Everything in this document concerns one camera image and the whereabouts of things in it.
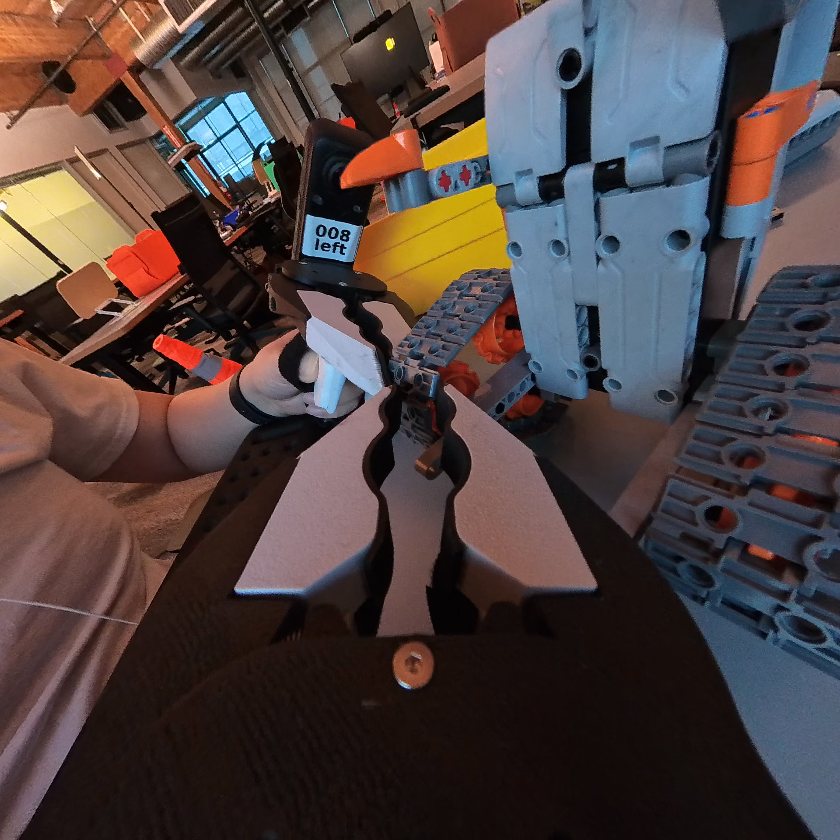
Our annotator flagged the tan wooden chair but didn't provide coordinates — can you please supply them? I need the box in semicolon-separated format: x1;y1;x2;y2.
56;261;120;322

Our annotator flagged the wooden table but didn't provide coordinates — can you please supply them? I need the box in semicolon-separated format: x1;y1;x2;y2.
59;272;193;368

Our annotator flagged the black monitor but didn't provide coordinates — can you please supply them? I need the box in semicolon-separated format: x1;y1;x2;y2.
341;3;431;97

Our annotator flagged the black office chair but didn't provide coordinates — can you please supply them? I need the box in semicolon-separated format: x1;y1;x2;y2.
151;193;265;358

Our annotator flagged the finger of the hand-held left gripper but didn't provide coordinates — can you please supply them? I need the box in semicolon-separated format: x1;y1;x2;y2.
297;289;396;399
357;298;419;378

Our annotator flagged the black wristband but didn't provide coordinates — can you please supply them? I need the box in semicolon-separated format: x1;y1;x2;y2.
227;363;265;425

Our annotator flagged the orange bag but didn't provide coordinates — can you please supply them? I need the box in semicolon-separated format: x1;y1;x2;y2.
106;228;182;298

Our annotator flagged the grey desk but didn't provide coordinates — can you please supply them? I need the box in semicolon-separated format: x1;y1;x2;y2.
367;151;840;840

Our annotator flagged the orange traffic cone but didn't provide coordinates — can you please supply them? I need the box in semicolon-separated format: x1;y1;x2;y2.
152;333;242;386

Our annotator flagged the arched window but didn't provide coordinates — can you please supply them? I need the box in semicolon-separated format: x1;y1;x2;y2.
174;92;277;198

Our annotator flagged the grey orange tracked toy robot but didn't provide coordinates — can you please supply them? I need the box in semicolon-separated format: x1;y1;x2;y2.
338;0;840;683

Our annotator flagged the yellow plastic box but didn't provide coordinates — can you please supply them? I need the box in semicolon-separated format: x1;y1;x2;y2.
354;118;519;299

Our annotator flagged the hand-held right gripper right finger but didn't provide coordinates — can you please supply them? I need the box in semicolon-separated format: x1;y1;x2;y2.
428;385;599;636

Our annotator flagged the person's left hand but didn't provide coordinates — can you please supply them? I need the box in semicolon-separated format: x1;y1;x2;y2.
238;330;362;422

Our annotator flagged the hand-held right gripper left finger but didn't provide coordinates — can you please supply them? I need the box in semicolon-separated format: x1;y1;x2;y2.
233;386;398;636

